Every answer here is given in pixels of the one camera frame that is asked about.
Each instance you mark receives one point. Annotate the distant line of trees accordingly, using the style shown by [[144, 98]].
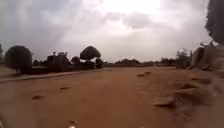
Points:
[[128, 62]]

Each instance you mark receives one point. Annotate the umbrella-shaped dark tree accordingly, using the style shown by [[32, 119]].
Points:
[[90, 53]]

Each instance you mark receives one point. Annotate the red dirt road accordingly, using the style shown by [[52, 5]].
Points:
[[100, 100]]

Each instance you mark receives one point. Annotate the row of dark bushes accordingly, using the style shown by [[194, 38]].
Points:
[[58, 63]]

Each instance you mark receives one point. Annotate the pale kerb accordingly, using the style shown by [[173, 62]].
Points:
[[46, 75]]

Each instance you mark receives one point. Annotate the small dark bush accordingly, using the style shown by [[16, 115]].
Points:
[[182, 60]]

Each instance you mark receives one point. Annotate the heap of earth and stones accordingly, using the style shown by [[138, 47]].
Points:
[[190, 93]]

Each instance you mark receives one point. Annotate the round dark tree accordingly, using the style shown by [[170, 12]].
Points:
[[19, 58]]

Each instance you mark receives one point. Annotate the large grey rocks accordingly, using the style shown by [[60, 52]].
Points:
[[208, 56]]

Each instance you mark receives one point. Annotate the tall dark tree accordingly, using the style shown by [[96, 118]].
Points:
[[216, 20]]

